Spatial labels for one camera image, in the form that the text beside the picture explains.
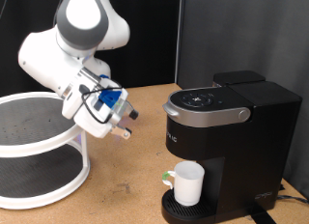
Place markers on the black Keurig coffee machine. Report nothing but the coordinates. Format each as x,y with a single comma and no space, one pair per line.
244,146

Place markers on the white mug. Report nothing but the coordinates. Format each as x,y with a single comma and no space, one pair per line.
188,185

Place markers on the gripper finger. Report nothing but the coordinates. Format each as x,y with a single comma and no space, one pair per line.
122,131
131,112

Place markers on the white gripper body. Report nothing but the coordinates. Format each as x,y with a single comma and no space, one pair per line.
87,117

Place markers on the white two-tier turntable shelf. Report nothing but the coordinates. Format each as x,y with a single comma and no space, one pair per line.
32,127

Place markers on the black backdrop curtain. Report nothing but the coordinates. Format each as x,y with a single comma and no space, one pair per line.
151,40

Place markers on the grey partition panel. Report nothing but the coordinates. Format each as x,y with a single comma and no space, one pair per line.
241,24

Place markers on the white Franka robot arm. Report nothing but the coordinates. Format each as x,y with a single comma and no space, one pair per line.
64,50

